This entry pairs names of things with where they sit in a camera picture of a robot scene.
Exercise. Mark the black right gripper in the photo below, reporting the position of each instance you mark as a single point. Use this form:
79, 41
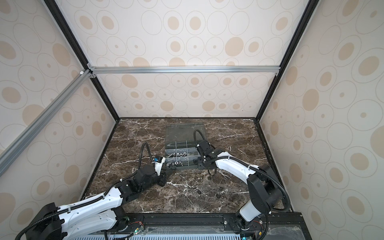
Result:
199, 162

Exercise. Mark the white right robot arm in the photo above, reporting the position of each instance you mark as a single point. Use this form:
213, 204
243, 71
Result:
263, 187

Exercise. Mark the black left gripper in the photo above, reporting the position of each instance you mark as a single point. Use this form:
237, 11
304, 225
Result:
163, 179

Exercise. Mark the horizontal aluminium frame bar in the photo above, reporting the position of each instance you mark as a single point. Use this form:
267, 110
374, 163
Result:
185, 70

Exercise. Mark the diagonal aluminium frame bar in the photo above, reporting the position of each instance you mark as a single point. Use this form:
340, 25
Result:
25, 138

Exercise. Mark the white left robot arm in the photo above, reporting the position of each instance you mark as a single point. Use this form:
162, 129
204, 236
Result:
98, 213

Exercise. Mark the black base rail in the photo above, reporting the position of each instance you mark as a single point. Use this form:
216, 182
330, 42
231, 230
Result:
118, 224

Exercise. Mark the clear grey compartment organizer box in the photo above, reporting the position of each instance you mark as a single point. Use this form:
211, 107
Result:
180, 145

